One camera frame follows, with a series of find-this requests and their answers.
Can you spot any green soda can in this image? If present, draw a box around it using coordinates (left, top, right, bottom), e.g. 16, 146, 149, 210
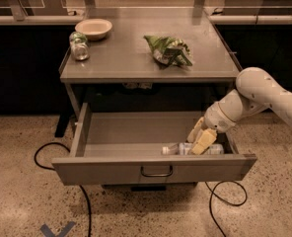
69, 32, 90, 61

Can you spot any black drawer handle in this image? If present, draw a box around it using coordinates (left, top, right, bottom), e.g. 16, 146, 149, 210
140, 166, 174, 178

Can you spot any white ceramic bowl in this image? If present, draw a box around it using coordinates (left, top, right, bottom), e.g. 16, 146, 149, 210
75, 19, 112, 40

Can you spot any blue label plastic bottle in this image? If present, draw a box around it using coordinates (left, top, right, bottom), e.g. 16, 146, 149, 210
162, 142, 224, 155

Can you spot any black cable right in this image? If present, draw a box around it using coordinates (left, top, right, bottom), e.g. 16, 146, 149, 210
204, 181, 249, 237

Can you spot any green chip bag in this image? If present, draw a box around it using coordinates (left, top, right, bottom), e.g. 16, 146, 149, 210
144, 36, 192, 66

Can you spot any grey metal counter table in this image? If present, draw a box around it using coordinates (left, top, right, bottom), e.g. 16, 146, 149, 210
60, 7, 240, 114

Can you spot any black cable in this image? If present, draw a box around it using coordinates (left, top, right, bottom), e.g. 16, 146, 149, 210
34, 142, 93, 237
204, 181, 249, 237

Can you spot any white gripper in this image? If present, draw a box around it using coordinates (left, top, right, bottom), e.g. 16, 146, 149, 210
186, 102, 236, 155

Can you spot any black cable left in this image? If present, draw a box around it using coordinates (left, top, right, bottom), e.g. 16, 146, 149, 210
34, 142, 93, 237

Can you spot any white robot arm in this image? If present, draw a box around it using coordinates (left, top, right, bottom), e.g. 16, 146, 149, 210
186, 67, 292, 155

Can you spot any grey drawer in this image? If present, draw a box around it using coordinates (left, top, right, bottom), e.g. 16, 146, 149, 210
52, 103, 256, 185

